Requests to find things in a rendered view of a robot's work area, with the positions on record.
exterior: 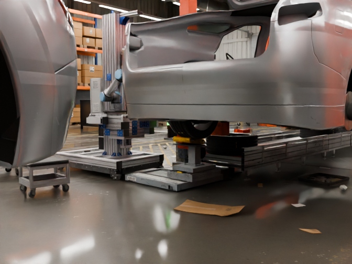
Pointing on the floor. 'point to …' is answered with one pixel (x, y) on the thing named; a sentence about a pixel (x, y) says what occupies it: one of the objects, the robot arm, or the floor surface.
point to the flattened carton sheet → (215, 209)
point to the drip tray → (324, 178)
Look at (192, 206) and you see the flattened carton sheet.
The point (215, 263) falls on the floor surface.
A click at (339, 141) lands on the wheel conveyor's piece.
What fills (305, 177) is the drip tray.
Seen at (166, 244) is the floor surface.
